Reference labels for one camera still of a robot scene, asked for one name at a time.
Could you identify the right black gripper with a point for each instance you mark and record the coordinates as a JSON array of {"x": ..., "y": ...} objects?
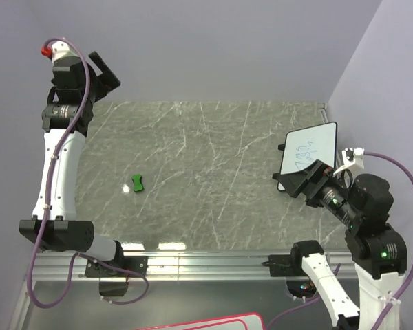
[{"x": 320, "y": 174}]

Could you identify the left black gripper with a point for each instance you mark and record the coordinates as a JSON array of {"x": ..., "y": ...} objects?
[{"x": 107, "y": 77}]

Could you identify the small white whiteboard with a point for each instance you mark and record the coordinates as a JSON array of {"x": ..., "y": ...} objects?
[{"x": 302, "y": 147}]

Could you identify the green whiteboard eraser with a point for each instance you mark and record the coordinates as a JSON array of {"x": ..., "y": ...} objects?
[{"x": 137, "y": 183}]

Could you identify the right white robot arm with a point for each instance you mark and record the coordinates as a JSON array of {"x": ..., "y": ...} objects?
[{"x": 378, "y": 251}]

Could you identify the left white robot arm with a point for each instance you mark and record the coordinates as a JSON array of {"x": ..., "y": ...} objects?
[{"x": 54, "y": 225}]

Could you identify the pink bordered white board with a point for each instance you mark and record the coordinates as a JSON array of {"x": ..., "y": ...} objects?
[{"x": 246, "y": 321}]

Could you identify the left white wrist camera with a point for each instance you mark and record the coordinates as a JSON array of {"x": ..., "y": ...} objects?
[{"x": 57, "y": 51}]

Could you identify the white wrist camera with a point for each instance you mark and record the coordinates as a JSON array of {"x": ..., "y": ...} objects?
[
  {"x": 352, "y": 161},
  {"x": 57, "y": 51}
]

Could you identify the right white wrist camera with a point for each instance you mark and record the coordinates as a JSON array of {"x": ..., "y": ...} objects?
[{"x": 352, "y": 161}]

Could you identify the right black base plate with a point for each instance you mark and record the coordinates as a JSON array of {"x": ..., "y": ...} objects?
[{"x": 281, "y": 265}]

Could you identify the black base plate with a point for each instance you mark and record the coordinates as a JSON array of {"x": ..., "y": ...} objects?
[
  {"x": 281, "y": 265},
  {"x": 136, "y": 264}
]

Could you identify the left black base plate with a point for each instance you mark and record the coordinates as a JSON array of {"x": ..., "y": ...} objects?
[{"x": 136, "y": 264}]

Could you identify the aluminium mounting rail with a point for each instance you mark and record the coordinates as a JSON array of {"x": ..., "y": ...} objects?
[{"x": 174, "y": 265}]

